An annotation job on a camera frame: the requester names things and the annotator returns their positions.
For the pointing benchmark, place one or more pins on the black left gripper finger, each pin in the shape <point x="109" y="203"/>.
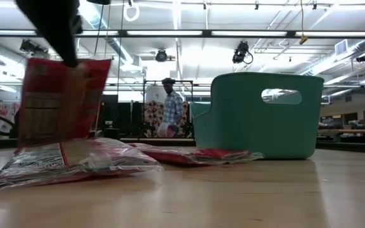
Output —
<point x="55" y="25"/>

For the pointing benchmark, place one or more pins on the red microwave popcorn bag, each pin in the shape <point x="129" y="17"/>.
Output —
<point x="201" y="156"/>
<point x="59" y="104"/>
<point x="74" y="161"/>

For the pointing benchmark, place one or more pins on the black ceiling device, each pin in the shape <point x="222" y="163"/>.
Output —
<point x="30" y="47"/>

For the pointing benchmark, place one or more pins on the round black ceiling fixture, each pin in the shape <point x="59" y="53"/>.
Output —
<point x="161" y="56"/>

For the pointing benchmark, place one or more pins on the floral patterned cloth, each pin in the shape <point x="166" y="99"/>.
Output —
<point x="152" y="117"/>

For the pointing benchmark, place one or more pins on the black metal rack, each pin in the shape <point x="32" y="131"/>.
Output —
<point x="184" y="81"/>

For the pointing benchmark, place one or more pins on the person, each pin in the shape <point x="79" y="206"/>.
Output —
<point x="172" y="107"/>

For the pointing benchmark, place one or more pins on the white plastic bag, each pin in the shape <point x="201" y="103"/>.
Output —
<point x="168" y="130"/>

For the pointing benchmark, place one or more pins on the teal plastic basket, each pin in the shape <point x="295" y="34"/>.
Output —
<point x="239" y="126"/>

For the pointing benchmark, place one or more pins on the black ceiling speaker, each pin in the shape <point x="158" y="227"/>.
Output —
<point x="363" y="58"/>

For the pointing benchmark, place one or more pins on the wooden background table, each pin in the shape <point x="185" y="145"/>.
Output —
<point x="350" y="131"/>

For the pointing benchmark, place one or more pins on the silver air duct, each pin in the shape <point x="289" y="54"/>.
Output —
<point x="116" y="47"/>

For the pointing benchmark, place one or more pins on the black overhead frame beam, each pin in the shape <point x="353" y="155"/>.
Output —
<point x="206" y="33"/>

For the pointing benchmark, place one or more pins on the black hanging camera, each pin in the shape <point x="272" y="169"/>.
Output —
<point x="240" y="52"/>

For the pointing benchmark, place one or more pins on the white ceiling duct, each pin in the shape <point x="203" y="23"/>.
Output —
<point x="353" y="50"/>

